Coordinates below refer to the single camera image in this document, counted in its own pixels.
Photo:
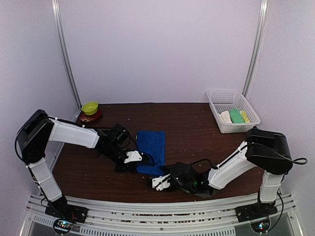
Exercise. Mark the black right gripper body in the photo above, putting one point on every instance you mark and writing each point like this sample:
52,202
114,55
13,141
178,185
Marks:
191,190

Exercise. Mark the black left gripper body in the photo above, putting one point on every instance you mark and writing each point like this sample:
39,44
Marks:
111,154

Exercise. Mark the blue microfiber towel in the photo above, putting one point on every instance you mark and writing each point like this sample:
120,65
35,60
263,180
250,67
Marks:
152,143

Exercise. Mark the white towel with blue emblem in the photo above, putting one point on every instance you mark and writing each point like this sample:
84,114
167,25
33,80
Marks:
225,117

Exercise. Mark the white perforated plastic basket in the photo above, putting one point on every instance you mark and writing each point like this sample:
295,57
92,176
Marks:
225,100

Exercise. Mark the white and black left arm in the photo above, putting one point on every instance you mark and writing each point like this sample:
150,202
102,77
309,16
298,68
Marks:
40,129

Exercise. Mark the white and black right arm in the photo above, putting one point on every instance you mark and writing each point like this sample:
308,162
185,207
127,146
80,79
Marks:
265,149

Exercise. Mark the red floral ceramic bowl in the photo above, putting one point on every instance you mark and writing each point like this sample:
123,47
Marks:
90,118

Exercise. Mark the lime green plastic bowl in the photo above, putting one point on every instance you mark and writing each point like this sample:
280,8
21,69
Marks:
90,108

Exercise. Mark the rolled green towel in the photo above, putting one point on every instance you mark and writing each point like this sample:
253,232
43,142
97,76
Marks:
236,116

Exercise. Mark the right round circuit board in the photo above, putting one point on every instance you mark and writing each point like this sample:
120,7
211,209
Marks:
261,226

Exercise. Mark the round circuit board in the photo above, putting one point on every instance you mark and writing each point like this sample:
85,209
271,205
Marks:
261,226
62,226

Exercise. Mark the left round circuit board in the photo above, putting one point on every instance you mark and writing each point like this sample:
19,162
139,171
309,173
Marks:
62,226

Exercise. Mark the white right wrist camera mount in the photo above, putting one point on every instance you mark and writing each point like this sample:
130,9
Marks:
160,183

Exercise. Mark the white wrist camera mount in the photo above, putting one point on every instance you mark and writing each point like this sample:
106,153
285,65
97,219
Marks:
133,156
160,183

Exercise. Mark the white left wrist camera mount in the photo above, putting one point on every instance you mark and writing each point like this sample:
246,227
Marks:
133,156

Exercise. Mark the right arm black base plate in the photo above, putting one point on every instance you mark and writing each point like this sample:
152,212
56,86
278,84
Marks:
256,212

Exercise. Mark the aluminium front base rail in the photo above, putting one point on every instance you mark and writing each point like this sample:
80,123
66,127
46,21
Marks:
203,218

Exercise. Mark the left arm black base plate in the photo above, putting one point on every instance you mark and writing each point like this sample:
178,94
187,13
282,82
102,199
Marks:
75,214

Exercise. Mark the left aluminium frame post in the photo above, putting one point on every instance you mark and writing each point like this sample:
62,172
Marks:
64,52

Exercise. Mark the aluminium frame post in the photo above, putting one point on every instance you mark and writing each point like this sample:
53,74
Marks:
257,46
64,52

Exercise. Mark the right aluminium frame post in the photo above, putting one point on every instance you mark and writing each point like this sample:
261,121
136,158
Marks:
257,46

